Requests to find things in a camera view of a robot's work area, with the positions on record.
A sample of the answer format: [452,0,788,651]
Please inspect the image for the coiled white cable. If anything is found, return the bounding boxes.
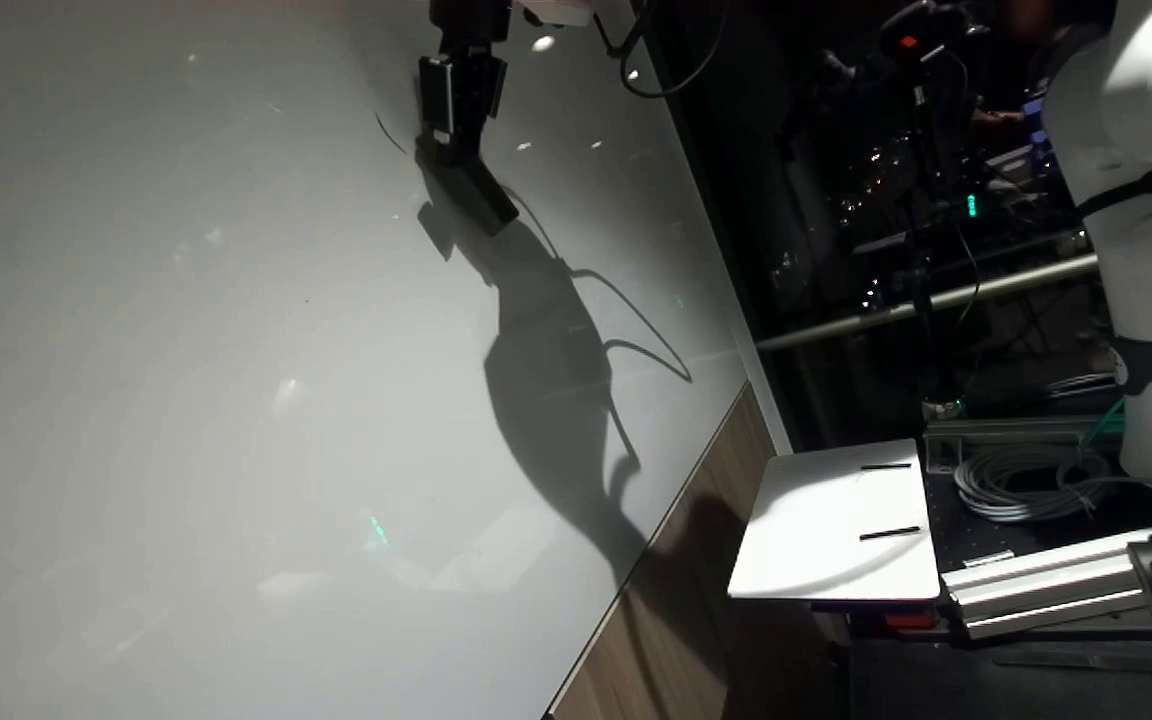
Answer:
[953,452,1120,527]

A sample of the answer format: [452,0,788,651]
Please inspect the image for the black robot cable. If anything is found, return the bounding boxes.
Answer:
[594,0,730,101]

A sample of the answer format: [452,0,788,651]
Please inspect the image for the silver metal rail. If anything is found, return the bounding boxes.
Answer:
[753,253,1103,358]

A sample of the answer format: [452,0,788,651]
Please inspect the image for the black marker pen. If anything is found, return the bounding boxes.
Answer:
[858,526,923,541]

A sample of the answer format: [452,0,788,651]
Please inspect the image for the white square tray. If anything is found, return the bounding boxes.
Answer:
[730,442,941,605]

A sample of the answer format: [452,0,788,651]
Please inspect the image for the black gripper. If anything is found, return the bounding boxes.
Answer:
[419,0,511,147]

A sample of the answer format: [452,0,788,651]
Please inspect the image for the large white board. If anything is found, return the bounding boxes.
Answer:
[0,0,753,720]

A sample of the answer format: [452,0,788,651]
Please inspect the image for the aluminium extrusion bars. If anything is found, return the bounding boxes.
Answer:
[946,527,1152,639]

